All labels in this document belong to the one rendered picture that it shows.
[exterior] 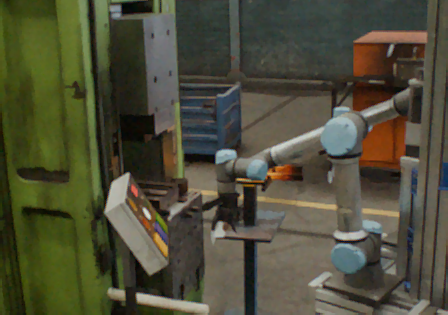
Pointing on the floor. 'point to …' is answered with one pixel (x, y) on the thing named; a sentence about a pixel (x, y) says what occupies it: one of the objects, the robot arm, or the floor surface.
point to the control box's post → (130, 285)
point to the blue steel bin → (211, 118)
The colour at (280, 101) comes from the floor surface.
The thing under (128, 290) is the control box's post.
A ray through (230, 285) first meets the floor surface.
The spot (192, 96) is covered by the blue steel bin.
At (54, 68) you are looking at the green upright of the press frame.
